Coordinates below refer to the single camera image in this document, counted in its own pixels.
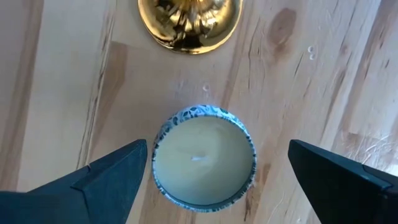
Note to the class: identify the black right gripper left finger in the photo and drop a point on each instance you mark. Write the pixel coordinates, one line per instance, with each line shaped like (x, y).
(93, 193)

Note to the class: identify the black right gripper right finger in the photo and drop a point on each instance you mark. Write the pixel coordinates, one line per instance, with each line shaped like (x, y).
(342, 193)

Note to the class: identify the blue patterned candle tin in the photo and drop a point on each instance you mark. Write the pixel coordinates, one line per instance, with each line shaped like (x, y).
(202, 161)

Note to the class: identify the gold candlestick holder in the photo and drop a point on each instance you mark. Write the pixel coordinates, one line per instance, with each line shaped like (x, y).
(189, 31)

